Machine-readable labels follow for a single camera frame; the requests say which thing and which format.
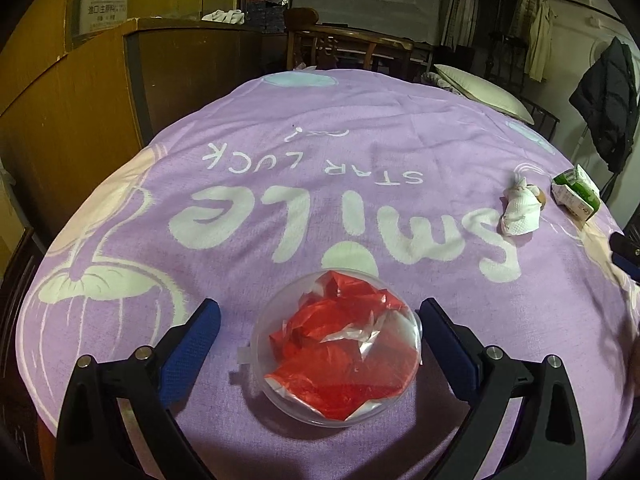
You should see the rolled white tissue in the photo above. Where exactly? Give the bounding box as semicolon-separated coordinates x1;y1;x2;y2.
497;172;543;237

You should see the wooden chair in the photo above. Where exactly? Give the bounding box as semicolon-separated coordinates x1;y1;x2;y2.
285;7;433;73

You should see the black metal chair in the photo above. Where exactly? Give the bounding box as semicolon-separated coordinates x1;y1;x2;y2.
520;97;561;141

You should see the large cardboard panel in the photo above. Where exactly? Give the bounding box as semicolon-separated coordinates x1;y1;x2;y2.
0;15;156;221

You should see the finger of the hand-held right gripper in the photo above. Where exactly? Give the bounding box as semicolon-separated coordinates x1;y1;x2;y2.
610;225;640;286

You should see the white board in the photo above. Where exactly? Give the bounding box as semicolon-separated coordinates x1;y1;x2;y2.
292;0;446;46

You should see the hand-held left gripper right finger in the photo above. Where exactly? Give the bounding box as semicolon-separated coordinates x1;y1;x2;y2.
416;297;588;480

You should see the clear plastic bowl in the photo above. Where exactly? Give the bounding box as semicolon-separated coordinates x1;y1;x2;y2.
237;269;425;428

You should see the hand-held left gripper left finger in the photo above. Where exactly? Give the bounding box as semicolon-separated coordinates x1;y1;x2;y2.
55;297;223;480

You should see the green carton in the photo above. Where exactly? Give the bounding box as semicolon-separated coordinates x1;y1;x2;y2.
550;164;602;223

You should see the purple printed blanket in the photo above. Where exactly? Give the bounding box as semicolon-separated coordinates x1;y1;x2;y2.
17;67;640;480

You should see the black jacket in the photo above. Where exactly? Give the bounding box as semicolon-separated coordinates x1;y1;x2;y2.
569;37;638;173

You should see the white pillow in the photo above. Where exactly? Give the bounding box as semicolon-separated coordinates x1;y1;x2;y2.
432;64;536;125

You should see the beige hanging garment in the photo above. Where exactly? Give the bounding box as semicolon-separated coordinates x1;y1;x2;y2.
525;0;558;83

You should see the white cloth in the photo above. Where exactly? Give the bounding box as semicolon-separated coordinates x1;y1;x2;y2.
201;9;247;26

